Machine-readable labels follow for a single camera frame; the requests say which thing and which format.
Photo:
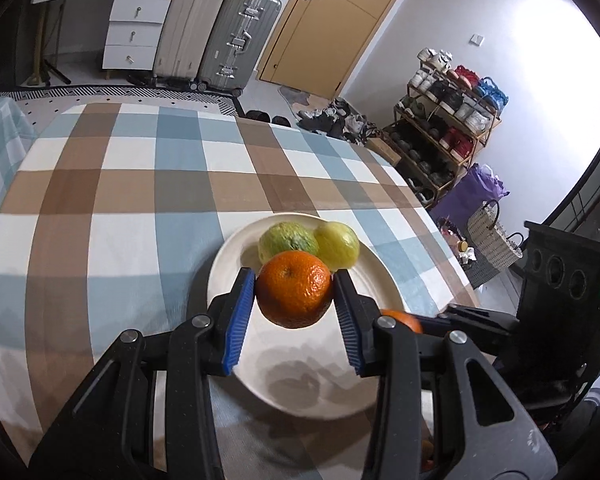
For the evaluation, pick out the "orange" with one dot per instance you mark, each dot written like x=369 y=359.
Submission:
x=294 y=287
x=405 y=321

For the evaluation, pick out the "silver suitcase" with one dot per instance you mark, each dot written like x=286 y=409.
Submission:
x=240 y=40

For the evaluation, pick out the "yellow-green lemon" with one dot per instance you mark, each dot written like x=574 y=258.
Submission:
x=336 y=245

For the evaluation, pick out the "black tripod stand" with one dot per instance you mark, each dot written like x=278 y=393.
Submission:
x=50 y=60

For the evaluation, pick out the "black slippers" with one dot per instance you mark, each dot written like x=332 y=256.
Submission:
x=267 y=117

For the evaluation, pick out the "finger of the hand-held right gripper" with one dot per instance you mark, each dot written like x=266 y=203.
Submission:
x=480 y=321

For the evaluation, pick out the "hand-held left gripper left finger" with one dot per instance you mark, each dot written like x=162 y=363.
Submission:
x=237 y=320

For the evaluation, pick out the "white desk with drawers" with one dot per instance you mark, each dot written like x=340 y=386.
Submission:
x=130 y=15

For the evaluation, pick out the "brown cardboard box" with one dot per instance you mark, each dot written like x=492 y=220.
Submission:
x=382 y=150

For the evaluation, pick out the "black white patterned rug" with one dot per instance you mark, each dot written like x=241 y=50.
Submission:
x=130 y=92

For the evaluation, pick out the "green bumpy citrus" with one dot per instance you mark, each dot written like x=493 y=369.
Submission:
x=286 y=240

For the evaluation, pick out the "beige suitcase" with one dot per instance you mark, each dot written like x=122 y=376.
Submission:
x=187 y=25

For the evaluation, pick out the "brown blue checked tablecloth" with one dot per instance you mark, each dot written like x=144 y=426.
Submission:
x=130 y=200

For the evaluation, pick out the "bamboo shoe rack with shoes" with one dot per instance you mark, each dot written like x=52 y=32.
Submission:
x=445 y=115

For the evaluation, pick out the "woven basket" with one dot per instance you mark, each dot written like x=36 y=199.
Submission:
x=490 y=240

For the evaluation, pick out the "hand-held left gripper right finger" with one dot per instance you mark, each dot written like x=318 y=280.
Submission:
x=350 y=330

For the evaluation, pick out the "white light switch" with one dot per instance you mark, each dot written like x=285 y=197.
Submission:
x=477 y=40

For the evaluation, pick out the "purple bag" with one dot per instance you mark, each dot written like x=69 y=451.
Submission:
x=470 y=195

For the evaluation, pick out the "beige round plate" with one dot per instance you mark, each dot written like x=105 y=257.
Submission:
x=300 y=385

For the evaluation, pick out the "wooden door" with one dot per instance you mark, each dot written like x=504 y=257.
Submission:
x=330 y=30

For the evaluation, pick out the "pile of shoes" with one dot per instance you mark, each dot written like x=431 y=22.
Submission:
x=337 y=120

